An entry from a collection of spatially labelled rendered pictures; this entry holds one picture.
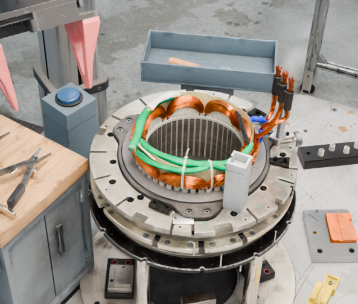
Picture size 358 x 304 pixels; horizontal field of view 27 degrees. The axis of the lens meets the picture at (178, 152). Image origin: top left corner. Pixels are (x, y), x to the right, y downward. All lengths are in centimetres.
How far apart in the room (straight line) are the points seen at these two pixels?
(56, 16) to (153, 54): 72
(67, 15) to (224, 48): 73
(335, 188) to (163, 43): 46
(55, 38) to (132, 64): 171
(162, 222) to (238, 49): 52
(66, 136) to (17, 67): 186
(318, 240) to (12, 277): 59
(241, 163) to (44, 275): 41
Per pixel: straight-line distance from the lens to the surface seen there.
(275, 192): 112
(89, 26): 79
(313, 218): 150
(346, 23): 357
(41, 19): 78
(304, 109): 177
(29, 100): 304
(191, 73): 140
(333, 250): 146
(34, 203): 114
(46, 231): 122
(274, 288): 138
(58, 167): 119
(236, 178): 104
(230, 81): 140
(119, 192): 111
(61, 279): 134
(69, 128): 135
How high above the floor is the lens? 189
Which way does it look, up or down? 43 degrees down
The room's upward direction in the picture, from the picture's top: 2 degrees clockwise
